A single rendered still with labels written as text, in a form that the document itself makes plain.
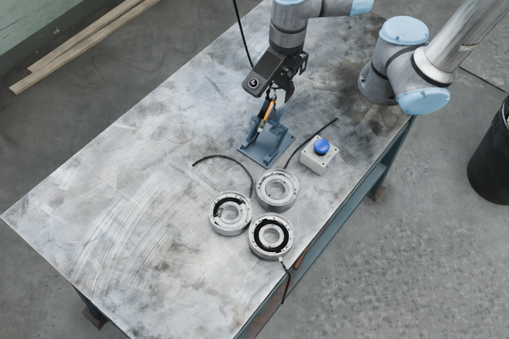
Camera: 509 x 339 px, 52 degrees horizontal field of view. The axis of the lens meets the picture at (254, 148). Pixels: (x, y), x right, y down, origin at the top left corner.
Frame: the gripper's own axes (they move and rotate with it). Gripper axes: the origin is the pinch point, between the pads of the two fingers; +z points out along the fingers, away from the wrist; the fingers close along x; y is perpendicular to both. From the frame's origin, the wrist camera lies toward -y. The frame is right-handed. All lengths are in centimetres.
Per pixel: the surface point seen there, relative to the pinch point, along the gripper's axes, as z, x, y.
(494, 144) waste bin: 62, -51, 86
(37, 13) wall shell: 76, 148, 29
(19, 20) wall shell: 74, 148, 19
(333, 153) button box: 11.7, -16.6, 6.0
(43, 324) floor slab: 99, 43, -63
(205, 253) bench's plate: 17.4, -7.5, -32.7
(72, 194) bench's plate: 18, 27, -41
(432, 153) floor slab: 94, -34, 93
